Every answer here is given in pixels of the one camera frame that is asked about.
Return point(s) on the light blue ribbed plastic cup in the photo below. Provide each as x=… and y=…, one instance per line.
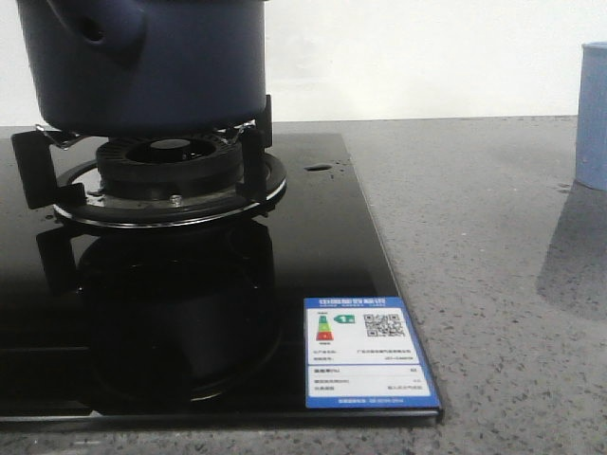
x=591, y=128

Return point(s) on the right burner with pot support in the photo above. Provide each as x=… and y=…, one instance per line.
x=158, y=182

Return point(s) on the dark blue cooking pot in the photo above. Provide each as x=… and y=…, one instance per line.
x=146, y=68

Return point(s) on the blue energy label sticker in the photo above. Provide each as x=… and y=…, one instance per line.
x=362, y=353

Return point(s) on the black glass gas stove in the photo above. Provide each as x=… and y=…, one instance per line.
x=195, y=326

